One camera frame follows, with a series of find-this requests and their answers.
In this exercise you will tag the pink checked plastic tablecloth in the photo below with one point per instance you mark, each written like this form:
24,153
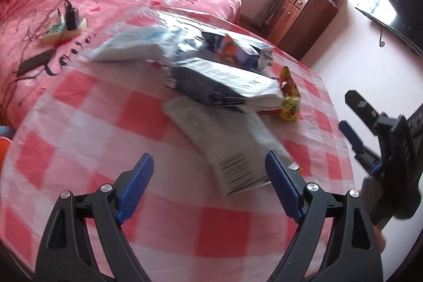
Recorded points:
82,143

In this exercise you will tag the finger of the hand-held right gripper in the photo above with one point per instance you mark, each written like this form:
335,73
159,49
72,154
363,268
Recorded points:
362,108
352,135

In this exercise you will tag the black phone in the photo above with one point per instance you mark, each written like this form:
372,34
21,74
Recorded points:
34,62

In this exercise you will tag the brown wooden cabinet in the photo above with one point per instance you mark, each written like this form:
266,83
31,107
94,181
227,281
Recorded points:
304,24

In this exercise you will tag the dark grey snack bag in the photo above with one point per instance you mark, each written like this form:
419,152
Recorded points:
218,80

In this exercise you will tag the orange plastic basin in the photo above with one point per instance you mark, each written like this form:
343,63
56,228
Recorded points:
4,150

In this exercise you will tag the white and blue plastic packet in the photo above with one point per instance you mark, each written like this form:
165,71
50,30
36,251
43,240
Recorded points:
132,45

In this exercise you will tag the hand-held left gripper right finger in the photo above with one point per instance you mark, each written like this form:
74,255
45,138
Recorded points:
284,189

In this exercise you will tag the yellow and red snack wrapper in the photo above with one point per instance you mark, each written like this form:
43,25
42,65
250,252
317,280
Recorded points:
290,97

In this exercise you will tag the black charger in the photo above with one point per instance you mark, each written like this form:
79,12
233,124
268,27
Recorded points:
71,17

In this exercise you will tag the beige power strip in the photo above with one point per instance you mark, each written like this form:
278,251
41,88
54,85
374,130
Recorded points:
64,32

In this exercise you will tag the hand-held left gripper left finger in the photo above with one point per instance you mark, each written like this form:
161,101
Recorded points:
135,189

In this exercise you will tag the blue printed snack packet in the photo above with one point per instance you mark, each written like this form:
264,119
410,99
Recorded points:
231,47

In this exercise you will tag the grey bag with barcode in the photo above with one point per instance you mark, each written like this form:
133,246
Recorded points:
224,136

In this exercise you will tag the person's right hand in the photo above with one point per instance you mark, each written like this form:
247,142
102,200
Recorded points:
380,239

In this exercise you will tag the black wall television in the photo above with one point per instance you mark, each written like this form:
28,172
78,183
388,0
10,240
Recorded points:
393,4

